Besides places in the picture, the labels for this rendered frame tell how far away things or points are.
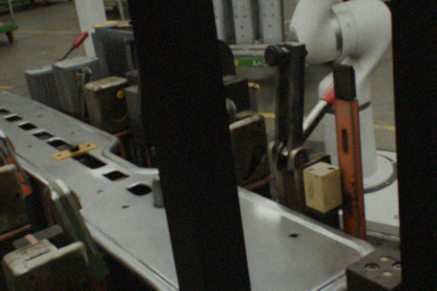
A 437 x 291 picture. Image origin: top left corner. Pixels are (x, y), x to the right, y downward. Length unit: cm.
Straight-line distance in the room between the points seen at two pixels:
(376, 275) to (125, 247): 37
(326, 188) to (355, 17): 64
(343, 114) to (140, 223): 32
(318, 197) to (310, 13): 61
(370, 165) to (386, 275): 94
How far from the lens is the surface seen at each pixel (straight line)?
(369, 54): 137
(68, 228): 73
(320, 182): 76
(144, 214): 87
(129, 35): 144
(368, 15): 135
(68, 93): 148
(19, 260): 73
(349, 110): 74
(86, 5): 487
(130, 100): 126
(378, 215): 135
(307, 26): 130
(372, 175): 148
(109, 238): 83
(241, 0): 549
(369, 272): 54
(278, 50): 78
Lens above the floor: 138
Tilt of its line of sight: 19 degrees down
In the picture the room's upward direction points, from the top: 8 degrees counter-clockwise
